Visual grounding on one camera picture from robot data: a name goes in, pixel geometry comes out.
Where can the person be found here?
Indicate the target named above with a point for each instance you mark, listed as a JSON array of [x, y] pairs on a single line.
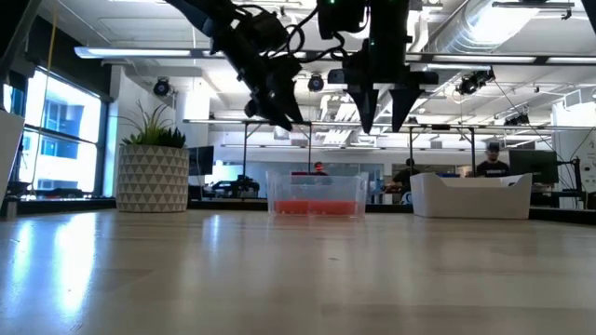
[[319, 168], [492, 168], [405, 177]]

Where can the black background robot arm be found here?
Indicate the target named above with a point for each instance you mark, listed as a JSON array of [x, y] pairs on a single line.
[[237, 186]]

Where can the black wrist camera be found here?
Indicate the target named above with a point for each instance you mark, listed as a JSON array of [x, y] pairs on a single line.
[[269, 30], [342, 18]]

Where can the long linear ceiling light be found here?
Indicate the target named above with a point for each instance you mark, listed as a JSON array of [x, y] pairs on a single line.
[[139, 52]]

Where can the orange toy building block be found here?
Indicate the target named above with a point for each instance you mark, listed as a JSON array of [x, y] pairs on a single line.
[[333, 208], [292, 208]]

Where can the black background station frame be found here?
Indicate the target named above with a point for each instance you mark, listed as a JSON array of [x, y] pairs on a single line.
[[245, 153], [442, 126]]

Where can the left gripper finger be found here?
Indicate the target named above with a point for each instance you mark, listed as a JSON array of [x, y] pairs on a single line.
[[291, 102], [274, 111]]

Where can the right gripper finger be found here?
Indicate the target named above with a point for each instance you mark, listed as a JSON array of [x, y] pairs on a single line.
[[401, 104], [367, 107]]

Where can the black round spotlight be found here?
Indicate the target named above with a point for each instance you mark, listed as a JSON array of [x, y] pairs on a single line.
[[161, 87], [315, 83]]

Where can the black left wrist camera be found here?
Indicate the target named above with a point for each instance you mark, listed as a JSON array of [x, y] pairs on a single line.
[[269, 30]]

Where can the black ceiling track lights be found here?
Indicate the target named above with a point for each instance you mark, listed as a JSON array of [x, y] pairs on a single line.
[[472, 83]]

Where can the clear plastic bin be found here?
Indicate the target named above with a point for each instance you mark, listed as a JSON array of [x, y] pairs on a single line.
[[316, 186]]

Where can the silver ventilation duct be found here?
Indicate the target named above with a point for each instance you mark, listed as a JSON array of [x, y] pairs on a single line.
[[475, 28]]

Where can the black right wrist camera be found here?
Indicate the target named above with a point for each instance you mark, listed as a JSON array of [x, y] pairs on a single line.
[[342, 18]]

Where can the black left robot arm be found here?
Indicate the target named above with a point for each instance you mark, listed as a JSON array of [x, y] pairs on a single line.
[[195, 14]]

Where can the black aluminium table frame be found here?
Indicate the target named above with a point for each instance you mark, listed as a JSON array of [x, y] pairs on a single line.
[[223, 205]]

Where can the black computer monitor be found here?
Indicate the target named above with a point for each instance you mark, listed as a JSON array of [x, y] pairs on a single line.
[[533, 166], [201, 160]]

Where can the triangle-patterned planter pot with plant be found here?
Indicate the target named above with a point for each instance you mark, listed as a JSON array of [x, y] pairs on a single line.
[[153, 181]]

